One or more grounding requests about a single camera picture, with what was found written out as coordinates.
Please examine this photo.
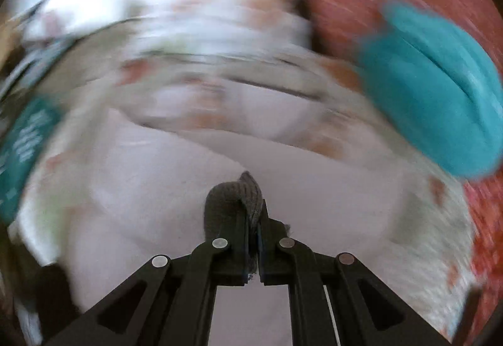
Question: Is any pale pink cloth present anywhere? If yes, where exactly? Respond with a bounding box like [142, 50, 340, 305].
[62, 109, 398, 346]

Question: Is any grey knitted sock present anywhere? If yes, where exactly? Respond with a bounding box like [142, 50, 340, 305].
[203, 170, 292, 280]

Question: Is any heart patterned quilt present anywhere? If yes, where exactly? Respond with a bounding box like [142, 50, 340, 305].
[10, 22, 474, 341]

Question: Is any teal cardboard box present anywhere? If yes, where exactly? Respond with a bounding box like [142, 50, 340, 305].
[1, 96, 62, 226]

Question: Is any teal fleece bundle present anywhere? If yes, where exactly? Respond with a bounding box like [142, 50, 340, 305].
[357, 1, 502, 178]

